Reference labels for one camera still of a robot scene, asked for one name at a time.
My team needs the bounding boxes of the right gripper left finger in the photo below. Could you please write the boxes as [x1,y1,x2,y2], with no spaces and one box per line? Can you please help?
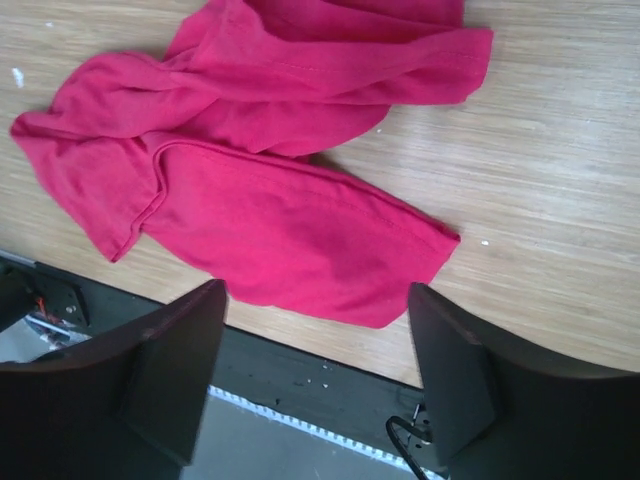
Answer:
[1,280,227,479]

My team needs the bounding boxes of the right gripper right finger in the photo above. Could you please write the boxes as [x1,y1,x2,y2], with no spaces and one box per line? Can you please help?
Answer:
[408,283,639,479]

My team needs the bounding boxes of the pink t-shirt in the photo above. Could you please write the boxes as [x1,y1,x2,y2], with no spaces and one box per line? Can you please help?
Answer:
[10,1,493,328]

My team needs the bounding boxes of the black cable at base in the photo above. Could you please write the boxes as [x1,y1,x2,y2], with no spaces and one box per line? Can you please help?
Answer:
[385,415,432,480]

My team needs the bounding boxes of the white slotted cable duct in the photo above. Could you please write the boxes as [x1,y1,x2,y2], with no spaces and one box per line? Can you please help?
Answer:
[207,384,444,480]

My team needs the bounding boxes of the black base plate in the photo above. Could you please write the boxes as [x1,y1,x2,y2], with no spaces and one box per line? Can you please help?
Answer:
[1,254,428,453]

